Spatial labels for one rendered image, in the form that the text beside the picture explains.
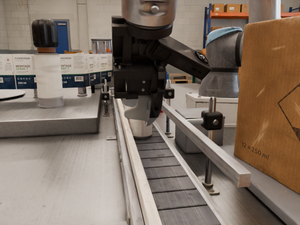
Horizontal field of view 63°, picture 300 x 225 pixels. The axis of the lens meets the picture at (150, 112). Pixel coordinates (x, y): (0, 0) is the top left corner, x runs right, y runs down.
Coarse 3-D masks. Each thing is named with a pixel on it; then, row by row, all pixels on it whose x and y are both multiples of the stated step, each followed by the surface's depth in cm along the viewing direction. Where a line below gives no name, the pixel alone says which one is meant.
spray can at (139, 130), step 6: (132, 120) 55; (138, 120) 54; (132, 126) 55; (138, 126) 54; (144, 126) 54; (150, 126) 55; (132, 132) 55; (138, 132) 54; (144, 132) 55; (150, 132) 56; (138, 138) 55; (144, 138) 55
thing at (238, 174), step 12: (168, 108) 47; (180, 120) 39; (192, 132) 33; (204, 144) 29; (216, 144) 29; (216, 156) 26; (228, 156) 25; (228, 168) 24; (240, 168) 23; (240, 180) 22
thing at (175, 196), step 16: (144, 144) 52; (160, 144) 52; (144, 160) 44; (160, 160) 44; (176, 160) 44; (160, 176) 38; (176, 176) 38; (160, 192) 34; (176, 192) 34; (192, 192) 34; (160, 208) 30; (176, 208) 30; (192, 208) 30; (208, 208) 30; (144, 224) 33; (176, 224) 27; (192, 224) 27; (208, 224) 27
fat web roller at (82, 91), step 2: (78, 88) 110; (80, 88) 110; (82, 88) 110; (84, 88) 110; (78, 90) 110; (80, 90) 110; (82, 90) 110; (84, 90) 111; (86, 90) 112; (78, 92) 111; (80, 92) 110; (82, 92) 110; (84, 92) 111; (86, 92) 112; (78, 94) 112; (80, 94) 112; (82, 94) 111; (84, 94) 112; (86, 94) 112
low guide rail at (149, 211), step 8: (120, 104) 75; (120, 112) 67; (128, 128) 51; (128, 136) 46; (128, 144) 43; (136, 152) 38; (136, 160) 36; (136, 168) 33; (136, 176) 32; (144, 176) 31; (136, 184) 32; (144, 184) 29; (144, 192) 27; (144, 200) 26; (152, 200) 26; (144, 208) 25; (152, 208) 24; (144, 216) 25; (152, 216) 23; (152, 224) 22; (160, 224) 22
